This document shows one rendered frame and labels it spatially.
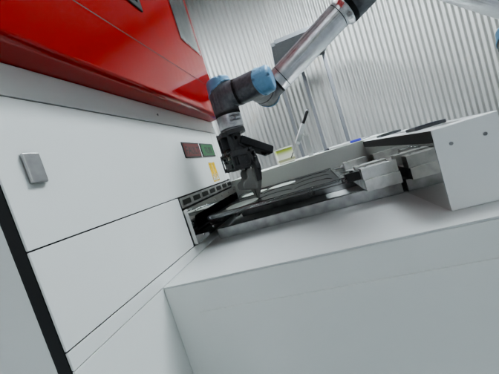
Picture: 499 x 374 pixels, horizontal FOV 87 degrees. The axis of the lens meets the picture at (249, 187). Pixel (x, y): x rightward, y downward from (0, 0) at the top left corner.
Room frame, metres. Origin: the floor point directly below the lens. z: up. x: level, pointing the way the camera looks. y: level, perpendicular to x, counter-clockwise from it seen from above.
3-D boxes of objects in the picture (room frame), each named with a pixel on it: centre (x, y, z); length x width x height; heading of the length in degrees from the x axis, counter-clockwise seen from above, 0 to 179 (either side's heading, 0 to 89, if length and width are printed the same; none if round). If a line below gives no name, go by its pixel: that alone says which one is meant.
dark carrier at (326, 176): (0.83, -0.09, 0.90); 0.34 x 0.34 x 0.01; 75
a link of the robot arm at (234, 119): (0.78, -0.01, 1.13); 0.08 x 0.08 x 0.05
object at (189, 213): (0.87, 0.12, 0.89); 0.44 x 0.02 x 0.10; 165
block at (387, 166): (0.63, -0.31, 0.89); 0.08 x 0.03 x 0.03; 75
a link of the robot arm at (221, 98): (0.78, -0.01, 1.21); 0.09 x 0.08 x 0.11; 70
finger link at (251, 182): (0.77, -0.01, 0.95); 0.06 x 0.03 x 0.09; 120
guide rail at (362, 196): (0.70, -0.12, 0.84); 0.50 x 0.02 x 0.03; 75
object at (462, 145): (0.68, -0.42, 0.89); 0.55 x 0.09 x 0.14; 165
